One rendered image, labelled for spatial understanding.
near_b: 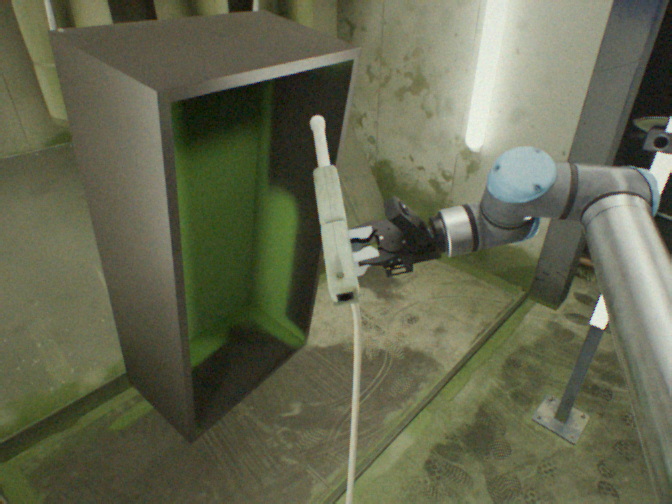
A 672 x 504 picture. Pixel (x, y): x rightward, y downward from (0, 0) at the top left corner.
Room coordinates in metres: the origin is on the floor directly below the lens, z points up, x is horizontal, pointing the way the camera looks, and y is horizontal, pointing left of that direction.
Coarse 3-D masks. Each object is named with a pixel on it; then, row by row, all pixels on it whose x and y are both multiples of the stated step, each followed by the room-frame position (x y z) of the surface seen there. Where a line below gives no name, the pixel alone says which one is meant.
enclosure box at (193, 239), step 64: (64, 64) 0.96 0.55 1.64; (128, 64) 0.87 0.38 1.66; (192, 64) 0.93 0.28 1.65; (256, 64) 0.99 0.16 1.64; (320, 64) 1.12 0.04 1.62; (128, 128) 0.85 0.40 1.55; (192, 128) 1.28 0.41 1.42; (256, 128) 1.50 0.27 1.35; (128, 192) 0.89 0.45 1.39; (192, 192) 1.30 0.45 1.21; (256, 192) 1.53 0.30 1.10; (128, 256) 0.95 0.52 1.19; (192, 256) 1.32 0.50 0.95; (256, 256) 1.56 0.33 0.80; (320, 256) 1.33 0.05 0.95; (128, 320) 1.03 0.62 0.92; (192, 320) 1.35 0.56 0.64; (256, 320) 1.50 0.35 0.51; (192, 384) 1.15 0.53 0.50; (256, 384) 1.17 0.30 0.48
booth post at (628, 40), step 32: (640, 0) 2.23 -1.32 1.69; (608, 32) 2.29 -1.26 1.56; (640, 32) 2.20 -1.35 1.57; (608, 64) 2.26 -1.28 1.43; (640, 64) 2.20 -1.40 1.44; (608, 96) 2.23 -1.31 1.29; (608, 128) 2.20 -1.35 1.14; (576, 160) 2.27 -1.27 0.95; (608, 160) 2.21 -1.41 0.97; (576, 224) 2.20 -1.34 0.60; (544, 256) 2.28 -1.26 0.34; (576, 256) 2.22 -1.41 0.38; (544, 288) 2.25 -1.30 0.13
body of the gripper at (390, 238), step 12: (384, 228) 0.73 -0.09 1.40; (396, 228) 0.72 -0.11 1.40; (432, 228) 0.73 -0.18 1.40; (384, 240) 0.70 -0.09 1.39; (396, 240) 0.70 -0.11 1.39; (408, 240) 0.70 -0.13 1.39; (432, 240) 0.71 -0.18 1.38; (444, 240) 0.69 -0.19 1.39; (408, 252) 0.69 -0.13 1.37; (420, 252) 0.72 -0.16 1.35; (432, 252) 0.72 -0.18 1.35; (444, 252) 0.70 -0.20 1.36; (396, 264) 0.71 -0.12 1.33; (408, 264) 0.70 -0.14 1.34
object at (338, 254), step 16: (320, 128) 0.99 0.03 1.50; (320, 144) 0.94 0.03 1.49; (320, 160) 0.89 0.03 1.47; (320, 176) 0.83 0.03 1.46; (336, 176) 0.83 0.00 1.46; (320, 192) 0.79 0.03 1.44; (336, 192) 0.78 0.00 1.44; (320, 208) 0.75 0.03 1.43; (336, 208) 0.74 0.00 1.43; (336, 224) 0.71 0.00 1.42; (336, 240) 0.67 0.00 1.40; (336, 256) 0.62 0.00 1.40; (352, 256) 0.64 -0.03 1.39; (336, 272) 0.61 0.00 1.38; (352, 272) 0.60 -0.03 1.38; (336, 288) 0.58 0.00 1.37; (352, 288) 0.58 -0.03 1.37; (336, 304) 0.59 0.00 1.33
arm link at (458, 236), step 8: (448, 208) 0.75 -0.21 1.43; (456, 208) 0.74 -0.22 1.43; (440, 216) 0.73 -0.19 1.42; (448, 216) 0.72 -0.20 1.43; (456, 216) 0.71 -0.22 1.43; (464, 216) 0.71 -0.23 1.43; (448, 224) 0.70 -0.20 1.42; (456, 224) 0.70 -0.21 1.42; (464, 224) 0.70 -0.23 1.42; (448, 232) 0.69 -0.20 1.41; (456, 232) 0.69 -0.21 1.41; (464, 232) 0.69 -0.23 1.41; (448, 240) 0.69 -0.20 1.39; (456, 240) 0.69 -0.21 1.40; (464, 240) 0.69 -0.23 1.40; (472, 240) 0.69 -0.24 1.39; (448, 248) 0.69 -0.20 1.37; (456, 248) 0.69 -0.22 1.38; (464, 248) 0.69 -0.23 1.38; (472, 248) 0.69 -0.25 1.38; (448, 256) 0.70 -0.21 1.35
